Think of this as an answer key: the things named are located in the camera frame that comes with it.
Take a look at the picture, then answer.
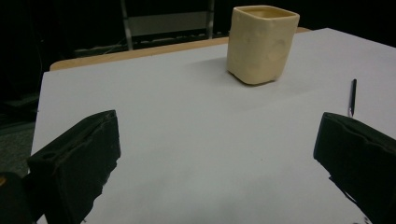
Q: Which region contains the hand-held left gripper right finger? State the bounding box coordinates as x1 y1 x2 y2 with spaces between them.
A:
313 111 396 224

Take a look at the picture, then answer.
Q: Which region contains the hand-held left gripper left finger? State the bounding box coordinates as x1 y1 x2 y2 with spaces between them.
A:
26 109 121 224

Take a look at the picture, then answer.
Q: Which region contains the black pen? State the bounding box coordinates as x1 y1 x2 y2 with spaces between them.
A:
347 78 358 119

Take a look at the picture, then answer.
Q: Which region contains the beige plastic cup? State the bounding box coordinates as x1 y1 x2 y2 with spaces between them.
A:
226 5 301 86

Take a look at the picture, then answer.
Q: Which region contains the white table mat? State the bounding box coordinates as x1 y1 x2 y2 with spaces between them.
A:
31 27 396 224

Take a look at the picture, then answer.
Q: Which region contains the grey metal stand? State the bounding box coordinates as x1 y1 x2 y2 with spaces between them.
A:
120 0 217 50

